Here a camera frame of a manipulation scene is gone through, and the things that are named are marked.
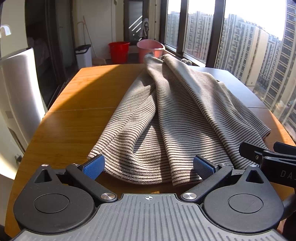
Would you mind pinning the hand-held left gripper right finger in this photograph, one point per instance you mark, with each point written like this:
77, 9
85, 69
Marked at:
204, 166

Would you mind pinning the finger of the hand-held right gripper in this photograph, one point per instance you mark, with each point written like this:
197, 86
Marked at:
251, 150
285, 148

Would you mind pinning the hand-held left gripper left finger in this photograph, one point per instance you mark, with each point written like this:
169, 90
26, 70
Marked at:
93, 165

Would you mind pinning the striped knit sweater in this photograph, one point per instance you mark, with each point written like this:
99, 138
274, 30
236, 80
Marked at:
175, 115

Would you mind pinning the apartment buildings outside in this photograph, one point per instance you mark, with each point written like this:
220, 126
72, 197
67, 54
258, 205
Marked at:
254, 46

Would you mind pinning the straw broom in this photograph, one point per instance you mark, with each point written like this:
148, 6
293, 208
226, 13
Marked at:
100, 61

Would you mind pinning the white floor appliance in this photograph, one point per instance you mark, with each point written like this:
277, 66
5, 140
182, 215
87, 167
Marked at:
18, 92

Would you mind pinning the white trash bin black lid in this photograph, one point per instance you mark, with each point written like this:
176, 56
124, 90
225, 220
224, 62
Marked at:
83, 58

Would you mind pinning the red plastic bucket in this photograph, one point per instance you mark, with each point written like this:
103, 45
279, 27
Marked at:
119, 53

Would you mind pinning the pink plastic bucket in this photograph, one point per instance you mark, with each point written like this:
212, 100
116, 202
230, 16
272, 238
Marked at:
148, 49

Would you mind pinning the grey hanging cloth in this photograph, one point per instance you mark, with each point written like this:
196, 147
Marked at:
145, 27

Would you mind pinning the dark door with glass pane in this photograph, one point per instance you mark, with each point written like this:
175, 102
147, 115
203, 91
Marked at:
133, 14

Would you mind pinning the black window frame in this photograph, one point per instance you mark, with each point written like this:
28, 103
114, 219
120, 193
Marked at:
217, 34

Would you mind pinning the white wall holder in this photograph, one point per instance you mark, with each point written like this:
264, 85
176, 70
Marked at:
5, 27

